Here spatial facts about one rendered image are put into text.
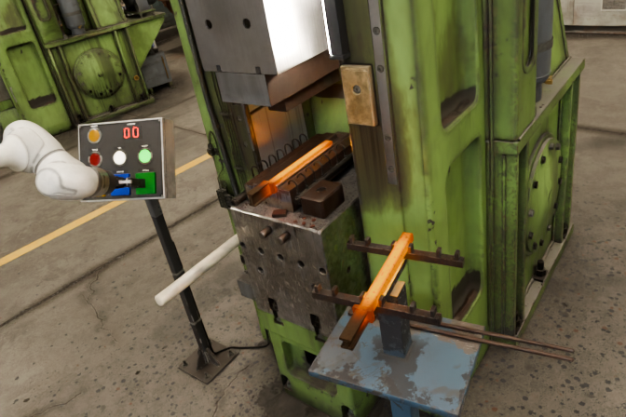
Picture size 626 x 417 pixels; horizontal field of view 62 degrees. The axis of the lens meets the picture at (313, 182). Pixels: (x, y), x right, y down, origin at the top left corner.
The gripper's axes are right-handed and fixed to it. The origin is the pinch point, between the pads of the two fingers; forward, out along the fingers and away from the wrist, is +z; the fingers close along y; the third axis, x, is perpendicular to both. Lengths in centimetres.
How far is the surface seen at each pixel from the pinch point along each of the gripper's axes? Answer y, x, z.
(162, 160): 6.6, 7.6, 5.3
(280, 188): 50, -4, 1
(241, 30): 49, 39, -24
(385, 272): 85, -26, -28
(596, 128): 206, 33, 263
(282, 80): 56, 27, -12
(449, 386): 99, -55, -23
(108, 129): -14.2, 19.7, 5.2
